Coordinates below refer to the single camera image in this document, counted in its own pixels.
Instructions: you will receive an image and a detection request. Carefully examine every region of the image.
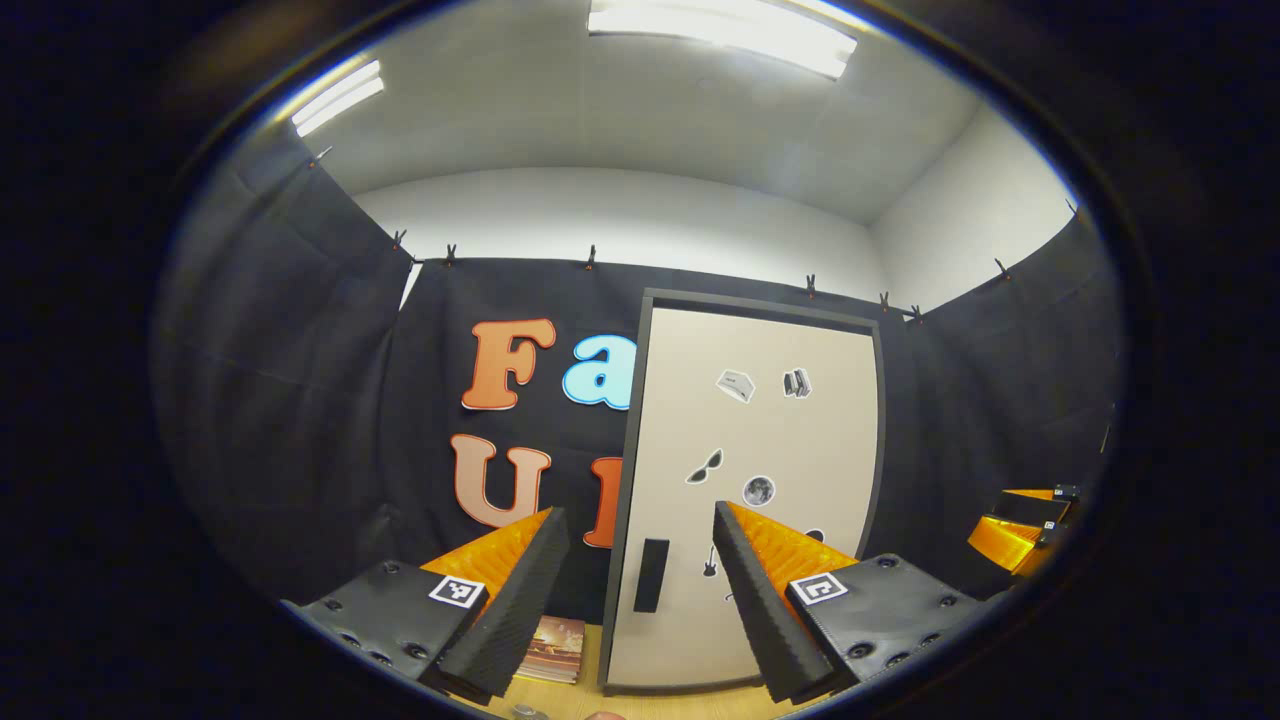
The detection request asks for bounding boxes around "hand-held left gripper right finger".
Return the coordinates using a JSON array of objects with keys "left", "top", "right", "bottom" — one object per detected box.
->
[{"left": 712, "top": 500, "right": 986, "bottom": 704}]

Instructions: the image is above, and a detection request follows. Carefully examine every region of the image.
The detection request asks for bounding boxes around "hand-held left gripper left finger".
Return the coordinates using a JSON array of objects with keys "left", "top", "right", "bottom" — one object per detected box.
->
[{"left": 280, "top": 507, "right": 571, "bottom": 706}]

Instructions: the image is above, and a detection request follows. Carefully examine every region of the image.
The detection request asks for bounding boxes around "black cabinet door handle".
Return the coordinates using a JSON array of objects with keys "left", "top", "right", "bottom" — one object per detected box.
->
[{"left": 633, "top": 538, "right": 671, "bottom": 614}]

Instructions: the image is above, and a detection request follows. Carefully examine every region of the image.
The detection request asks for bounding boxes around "beige cabinet door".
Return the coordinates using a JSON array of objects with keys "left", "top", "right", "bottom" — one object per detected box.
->
[{"left": 607, "top": 306, "right": 879, "bottom": 686}]

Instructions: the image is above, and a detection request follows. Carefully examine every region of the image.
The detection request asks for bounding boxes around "dark grey cabinet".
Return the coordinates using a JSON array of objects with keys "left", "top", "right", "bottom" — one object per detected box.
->
[{"left": 598, "top": 288, "right": 889, "bottom": 696}]

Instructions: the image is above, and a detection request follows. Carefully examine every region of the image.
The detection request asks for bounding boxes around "black backdrop cloth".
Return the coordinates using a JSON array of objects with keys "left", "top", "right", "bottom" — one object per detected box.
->
[{"left": 155, "top": 130, "right": 1126, "bottom": 621}]

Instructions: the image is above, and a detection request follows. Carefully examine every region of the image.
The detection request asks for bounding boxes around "row of black cloth clips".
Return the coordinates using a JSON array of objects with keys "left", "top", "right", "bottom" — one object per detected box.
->
[{"left": 310, "top": 145, "right": 1081, "bottom": 323}]

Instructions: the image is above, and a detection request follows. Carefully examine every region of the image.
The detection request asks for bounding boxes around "narrow ceiling light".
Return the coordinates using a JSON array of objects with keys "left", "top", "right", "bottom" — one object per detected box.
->
[{"left": 290, "top": 60, "right": 386, "bottom": 138}]

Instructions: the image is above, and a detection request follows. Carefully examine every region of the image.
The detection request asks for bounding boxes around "large ceiling light panel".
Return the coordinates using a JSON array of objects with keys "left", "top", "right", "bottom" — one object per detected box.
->
[{"left": 586, "top": 0, "right": 859, "bottom": 81}]

